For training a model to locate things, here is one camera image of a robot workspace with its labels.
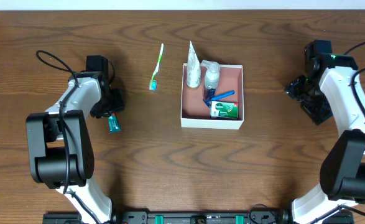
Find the red green toothpaste tube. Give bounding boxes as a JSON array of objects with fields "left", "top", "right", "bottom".
[{"left": 108, "top": 113, "right": 121, "bottom": 133}]

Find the green white toothbrush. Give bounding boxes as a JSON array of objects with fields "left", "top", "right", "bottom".
[{"left": 149, "top": 43, "right": 164, "bottom": 91}]

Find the white conditioner tube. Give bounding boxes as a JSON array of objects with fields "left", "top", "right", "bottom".
[{"left": 187, "top": 42, "right": 201, "bottom": 88}]

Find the green white soap box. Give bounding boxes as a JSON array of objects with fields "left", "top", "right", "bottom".
[{"left": 210, "top": 101, "right": 239, "bottom": 119}]

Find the clear pump bottle blue liquid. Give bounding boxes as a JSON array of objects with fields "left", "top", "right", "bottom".
[{"left": 201, "top": 60, "right": 220, "bottom": 100}]

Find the blue disposable razor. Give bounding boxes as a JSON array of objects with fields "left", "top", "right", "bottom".
[{"left": 203, "top": 89, "right": 235, "bottom": 108}]

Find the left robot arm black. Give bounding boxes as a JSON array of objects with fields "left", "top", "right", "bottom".
[{"left": 25, "top": 55, "right": 124, "bottom": 223}]

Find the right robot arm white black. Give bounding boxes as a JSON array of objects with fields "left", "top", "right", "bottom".
[{"left": 275, "top": 40, "right": 365, "bottom": 223}]

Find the white box with pink interior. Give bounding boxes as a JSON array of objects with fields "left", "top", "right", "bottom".
[{"left": 180, "top": 64, "right": 244, "bottom": 129}]

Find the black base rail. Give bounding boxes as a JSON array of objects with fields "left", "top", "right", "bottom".
[{"left": 42, "top": 209, "right": 355, "bottom": 224}]

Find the right black cable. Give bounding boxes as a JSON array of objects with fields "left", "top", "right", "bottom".
[{"left": 306, "top": 39, "right": 365, "bottom": 224}]

